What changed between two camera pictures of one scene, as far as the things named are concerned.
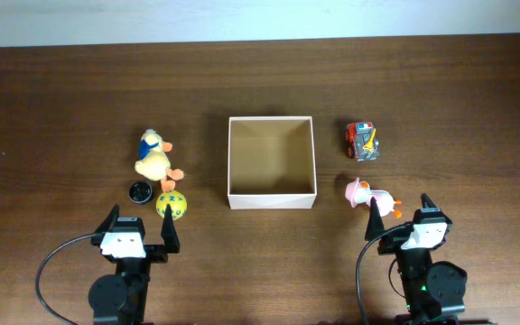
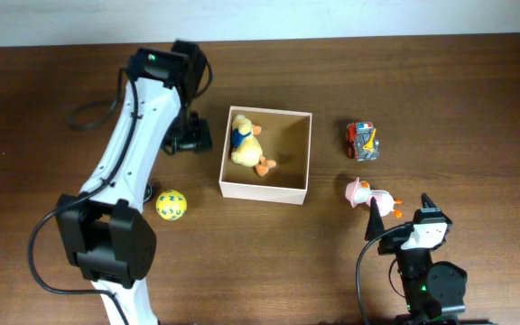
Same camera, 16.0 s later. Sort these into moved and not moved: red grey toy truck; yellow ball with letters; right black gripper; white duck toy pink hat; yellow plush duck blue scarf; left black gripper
Moved: left black gripper; yellow plush duck blue scarf
Not moved: yellow ball with letters; red grey toy truck; right black gripper; white duck toy pink hat
